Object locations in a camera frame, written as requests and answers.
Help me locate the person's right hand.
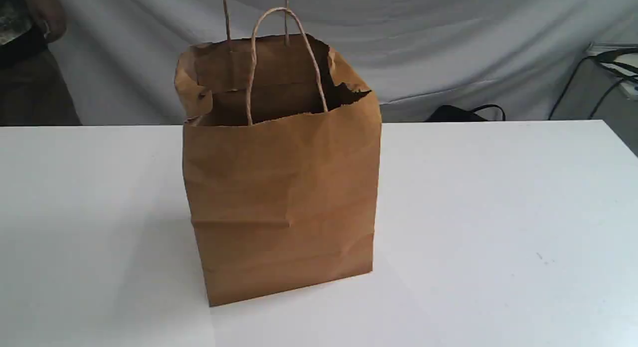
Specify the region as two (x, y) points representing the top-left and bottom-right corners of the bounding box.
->
(26, 0), (67, 43)

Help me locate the brown paper bag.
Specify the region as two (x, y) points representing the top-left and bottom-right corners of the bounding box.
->
(174, 0), (381, 307)

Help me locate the person's camouflage clothed torso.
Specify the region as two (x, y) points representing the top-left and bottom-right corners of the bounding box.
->
(0, 0), (81, 127)

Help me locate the white backdrop cloth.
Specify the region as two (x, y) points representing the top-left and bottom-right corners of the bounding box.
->
(52, 0), (637, 125)

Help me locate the black cable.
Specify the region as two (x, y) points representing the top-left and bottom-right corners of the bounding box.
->
(549, 48), (638, 120)

